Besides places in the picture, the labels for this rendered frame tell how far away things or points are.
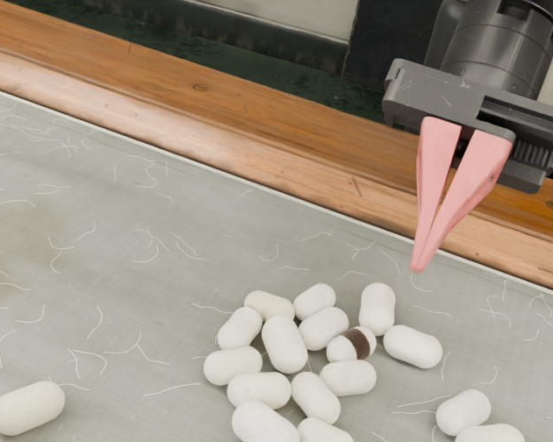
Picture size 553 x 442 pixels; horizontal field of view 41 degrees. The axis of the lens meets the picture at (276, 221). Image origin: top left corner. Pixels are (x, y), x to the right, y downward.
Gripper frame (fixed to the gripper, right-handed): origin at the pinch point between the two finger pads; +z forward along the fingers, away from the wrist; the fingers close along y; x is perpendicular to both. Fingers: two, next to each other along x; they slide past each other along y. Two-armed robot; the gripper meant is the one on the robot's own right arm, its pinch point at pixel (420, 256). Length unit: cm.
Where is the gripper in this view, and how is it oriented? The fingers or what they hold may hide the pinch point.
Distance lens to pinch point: 40.7
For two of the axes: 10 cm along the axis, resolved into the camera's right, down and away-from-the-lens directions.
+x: 1.3, 2.7, 9.5
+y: 9.1, 3.5, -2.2
